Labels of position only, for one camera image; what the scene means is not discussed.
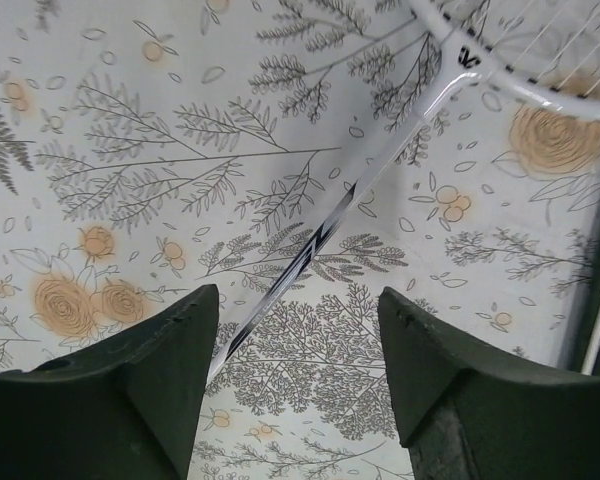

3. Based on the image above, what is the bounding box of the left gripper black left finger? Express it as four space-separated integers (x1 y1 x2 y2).
0 284 219 479

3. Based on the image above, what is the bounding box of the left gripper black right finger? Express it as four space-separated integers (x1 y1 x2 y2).
378 287 600 479

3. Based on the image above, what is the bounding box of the white badminton racket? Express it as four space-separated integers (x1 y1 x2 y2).
207 0 600 380

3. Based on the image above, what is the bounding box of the floral patterned table cloth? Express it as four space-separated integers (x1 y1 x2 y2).
0 1 600 479

